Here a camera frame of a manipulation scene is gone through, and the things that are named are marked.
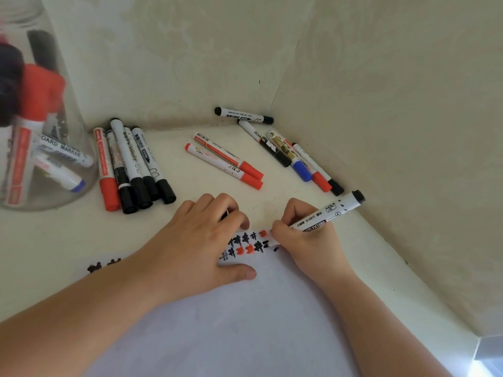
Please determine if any white barcode black-cap marker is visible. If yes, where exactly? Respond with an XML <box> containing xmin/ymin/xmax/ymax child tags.
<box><xmin>267</xmin><ymin>190</ymin><xmax>366</xmax><ymax>248</ymax></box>

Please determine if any black cap bold print marker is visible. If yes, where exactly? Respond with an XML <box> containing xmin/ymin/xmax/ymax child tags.
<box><xmin>237</xmin><ymin>119</ymin><xmax>292</xmax><ymax>168</ymax></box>

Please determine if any long white black-cap marker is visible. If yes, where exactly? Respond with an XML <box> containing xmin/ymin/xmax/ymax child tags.
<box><xmin>27</xmin><ymin>30</ymin><xmax>71</xmax><ymax>142</ymax></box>
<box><xmin>291</xmin><ymin>143</ymin><xmax>345</xmax><ymax>197</ymax></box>
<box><xmin>132</xmin><ymin>126</ymin><xmax>177</xmax><ymax>205</ymax></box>
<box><xmin>110</xmin><ymin>118</ymin><xmax>153</xmax><ymax>210</ymax></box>

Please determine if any person's left forearm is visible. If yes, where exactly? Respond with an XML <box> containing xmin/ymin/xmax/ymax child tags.
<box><xmin>0</xmin><ymin>257</ymin><xmax>158</xmax><ymax>377</ymax></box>

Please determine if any white paper sheet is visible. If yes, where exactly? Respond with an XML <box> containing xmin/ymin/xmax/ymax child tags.
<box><xmin>84</xmin><ymin>227</ymin><xmax>354</xmax><ymax>377</ymax></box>

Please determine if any slim black pen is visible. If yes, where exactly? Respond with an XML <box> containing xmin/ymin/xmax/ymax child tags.
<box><xmin>0</xmin><ymin>42</ymin><xmax>25</xmax><ymax>128</ymax></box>

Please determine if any short white black-cap marker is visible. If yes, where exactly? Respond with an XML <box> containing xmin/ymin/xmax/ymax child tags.
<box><xmin>214</xmin><ymin>107</ymin><xmax>275</xmax><ymax>125</ymax></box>

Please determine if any white marker chunky black cap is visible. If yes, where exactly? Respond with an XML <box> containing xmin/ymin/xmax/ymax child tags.
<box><xmin>33</xmin><ymin>131</ymin><xmax>95</xmax><ymax>169</ymax></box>
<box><xmin>124</xmin><ymin>127</ymin><xmax>160</xmax><ymax>202</ymax></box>

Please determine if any red cap grey label marker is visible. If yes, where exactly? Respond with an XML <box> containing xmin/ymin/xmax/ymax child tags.
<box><xmin>43</xmin><ymin>72</ymin><xmax>67</xmax><ymax>114</ymax></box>

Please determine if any worn white black-ended marker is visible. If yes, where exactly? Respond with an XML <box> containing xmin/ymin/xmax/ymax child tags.
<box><xmin>106</xmin><ymin>130</ymin><xmax>138</xmax><ymax>215</ymax></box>

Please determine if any transparent plastic jar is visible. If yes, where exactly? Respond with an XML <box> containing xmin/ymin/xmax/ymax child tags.
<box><xmin>0</xmin><ymin>0</ymin><xmax>99</xmax><ymax>212</ymax></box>

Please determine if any slim red striped marker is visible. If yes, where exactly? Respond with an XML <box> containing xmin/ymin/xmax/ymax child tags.
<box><xmin>4</xmin><ymin>64</ymin><xmax>56</xmax><ymax>207</ymax></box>

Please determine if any red-ended white marker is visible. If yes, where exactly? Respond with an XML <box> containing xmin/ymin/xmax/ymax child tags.
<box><xmin>184</xmin><ymin>143</ymin><xmax>264</xmax><ymax>191</ymax></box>

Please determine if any person's left hand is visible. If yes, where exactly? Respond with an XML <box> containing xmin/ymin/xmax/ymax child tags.
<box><xmin>125</xmin><ymin>193</ymin><xmax>257</xmax><ymax>309</ymax></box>

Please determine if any person's right hand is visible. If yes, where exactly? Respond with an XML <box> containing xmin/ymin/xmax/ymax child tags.
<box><xmin>271</xmin><ymin>198</ymin><xmax>356</xmax><ymax>293</ymax></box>

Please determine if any person's right forearm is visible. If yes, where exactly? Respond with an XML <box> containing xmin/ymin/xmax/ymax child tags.
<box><xmin>322</xmin><ymin>270</ymin><xmax>453</xmax><ymax>377</ymax></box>

